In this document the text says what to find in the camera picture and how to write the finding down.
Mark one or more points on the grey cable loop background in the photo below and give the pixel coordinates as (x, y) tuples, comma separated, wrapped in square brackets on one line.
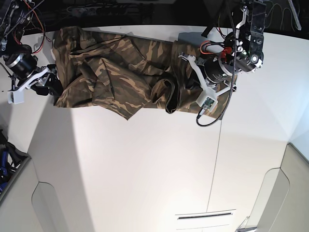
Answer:
[(279, 18)]

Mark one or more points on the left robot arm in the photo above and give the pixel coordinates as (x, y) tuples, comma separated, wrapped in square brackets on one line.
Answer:
[(240, 50)]

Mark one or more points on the black power strip background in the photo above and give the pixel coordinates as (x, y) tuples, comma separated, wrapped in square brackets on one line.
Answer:
[(95, 11)]

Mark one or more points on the blue items in bin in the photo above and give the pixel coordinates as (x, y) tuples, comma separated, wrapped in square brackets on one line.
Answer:
[(5, 168)]

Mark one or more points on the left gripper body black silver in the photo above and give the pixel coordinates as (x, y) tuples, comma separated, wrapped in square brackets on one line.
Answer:
[(215, 73)]

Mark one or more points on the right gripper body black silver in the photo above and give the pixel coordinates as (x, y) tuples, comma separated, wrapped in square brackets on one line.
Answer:
[(21, 64)]

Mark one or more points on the camouflage T-shirt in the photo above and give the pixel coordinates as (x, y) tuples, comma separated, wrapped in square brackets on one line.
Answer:
[(124, 73)]

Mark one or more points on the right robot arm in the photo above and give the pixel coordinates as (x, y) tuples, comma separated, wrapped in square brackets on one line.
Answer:
[(15, 16)]

